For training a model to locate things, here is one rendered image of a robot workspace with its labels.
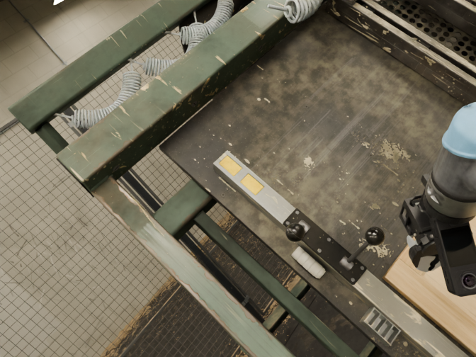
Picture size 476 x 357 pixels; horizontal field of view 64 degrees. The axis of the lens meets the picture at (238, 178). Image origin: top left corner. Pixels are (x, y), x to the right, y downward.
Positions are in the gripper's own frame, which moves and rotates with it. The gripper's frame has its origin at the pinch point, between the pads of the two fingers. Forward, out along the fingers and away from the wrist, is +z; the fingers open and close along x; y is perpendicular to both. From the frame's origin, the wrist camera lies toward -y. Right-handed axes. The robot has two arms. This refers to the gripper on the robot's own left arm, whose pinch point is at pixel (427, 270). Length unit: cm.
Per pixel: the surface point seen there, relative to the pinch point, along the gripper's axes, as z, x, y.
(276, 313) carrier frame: 124, 29, 39
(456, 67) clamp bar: 3, -34, 51
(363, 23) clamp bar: -3, -16, 73
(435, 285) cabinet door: 19.0, -7.5, 2.8
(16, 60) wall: 177, 276, 444
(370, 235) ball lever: 0.7, 6.5, 9.3
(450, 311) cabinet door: 20.5, -8.5, -2.7
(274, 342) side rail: 11.9, 29.7, -2.9
